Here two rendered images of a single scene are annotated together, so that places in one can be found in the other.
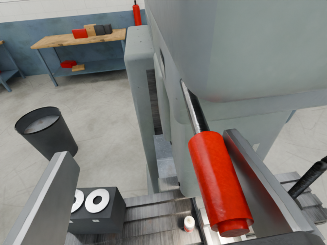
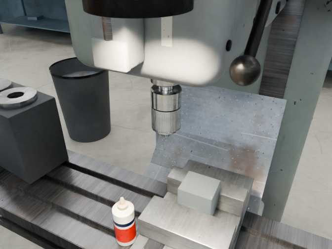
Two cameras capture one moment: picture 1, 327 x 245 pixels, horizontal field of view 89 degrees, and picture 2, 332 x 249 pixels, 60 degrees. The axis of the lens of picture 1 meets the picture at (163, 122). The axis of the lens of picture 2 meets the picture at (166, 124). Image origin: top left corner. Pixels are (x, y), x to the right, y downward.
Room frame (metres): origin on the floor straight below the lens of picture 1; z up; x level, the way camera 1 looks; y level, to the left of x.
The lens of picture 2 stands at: (-0.05, -0.32, 1.45)
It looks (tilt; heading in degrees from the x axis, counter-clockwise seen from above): 31 degrees down; 31
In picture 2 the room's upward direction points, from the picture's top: straight up
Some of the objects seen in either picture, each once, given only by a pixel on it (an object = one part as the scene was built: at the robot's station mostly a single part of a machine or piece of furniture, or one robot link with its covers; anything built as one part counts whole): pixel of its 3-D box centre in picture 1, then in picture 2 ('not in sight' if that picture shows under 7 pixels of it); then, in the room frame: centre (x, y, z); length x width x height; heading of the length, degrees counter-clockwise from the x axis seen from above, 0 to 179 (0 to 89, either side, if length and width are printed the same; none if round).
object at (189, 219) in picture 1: (189, 223); (124, 218); (0.23, -0.07, 1.01); 0.04 x 0.04 x 0.11
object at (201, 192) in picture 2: not in sight; (198, 196); (0.29, -0.19, 1.07); 0.06 x 0.05 x 0.06; 95
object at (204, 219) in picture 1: (219, 214); (186, 229); (0.24, -0.19, 1.05); 0.15 x 0.06 x 0.04; 95
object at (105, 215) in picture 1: (93, 210); (14, 125); (0.29, 0.33, 1.06); 0.22 x 0.12 x 0.20; 87
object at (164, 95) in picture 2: not in sight; (166, 90); (0.29, -0.12, 1.26); 0.05 x 0.05 x 0.01
